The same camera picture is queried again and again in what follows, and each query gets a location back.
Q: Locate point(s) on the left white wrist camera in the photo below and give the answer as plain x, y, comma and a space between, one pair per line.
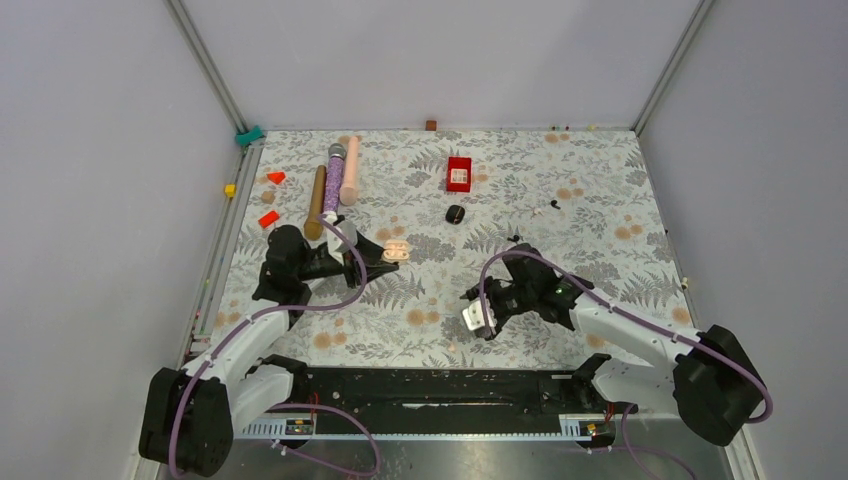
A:
340, 239

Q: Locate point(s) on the beige earbud charging case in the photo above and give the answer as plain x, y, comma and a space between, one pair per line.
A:
396, 251

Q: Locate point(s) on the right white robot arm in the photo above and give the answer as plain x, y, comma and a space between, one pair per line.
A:
704, 378

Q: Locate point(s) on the purple glitter microphone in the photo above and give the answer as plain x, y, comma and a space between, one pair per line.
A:
334, 178

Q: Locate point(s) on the red flat block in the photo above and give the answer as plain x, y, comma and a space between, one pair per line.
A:
268, 219

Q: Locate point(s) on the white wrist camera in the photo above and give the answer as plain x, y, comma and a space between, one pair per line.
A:
340, 239
473, 318

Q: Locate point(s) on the pink microphone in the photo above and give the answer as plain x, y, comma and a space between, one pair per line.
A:
349, 191

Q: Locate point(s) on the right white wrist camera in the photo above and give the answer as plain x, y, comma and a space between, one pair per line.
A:
473, 318

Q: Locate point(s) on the slotted cable duct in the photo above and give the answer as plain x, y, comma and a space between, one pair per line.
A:
295, 428

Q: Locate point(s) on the floral patterned table mat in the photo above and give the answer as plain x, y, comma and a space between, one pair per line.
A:
608, 231

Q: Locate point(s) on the red triangular block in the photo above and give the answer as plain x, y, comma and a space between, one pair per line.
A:
276, 177

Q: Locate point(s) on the red small box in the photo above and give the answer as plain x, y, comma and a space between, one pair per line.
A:
459, 175

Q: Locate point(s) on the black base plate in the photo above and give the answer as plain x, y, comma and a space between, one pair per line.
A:
431, 400

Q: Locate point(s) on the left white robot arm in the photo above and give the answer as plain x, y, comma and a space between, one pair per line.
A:
192, 414

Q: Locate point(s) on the black earbud case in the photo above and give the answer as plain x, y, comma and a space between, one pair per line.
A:
455, 214

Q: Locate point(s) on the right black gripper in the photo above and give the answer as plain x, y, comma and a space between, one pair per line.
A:
491, 286

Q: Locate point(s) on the brown microphone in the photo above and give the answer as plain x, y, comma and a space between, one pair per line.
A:
312, 228

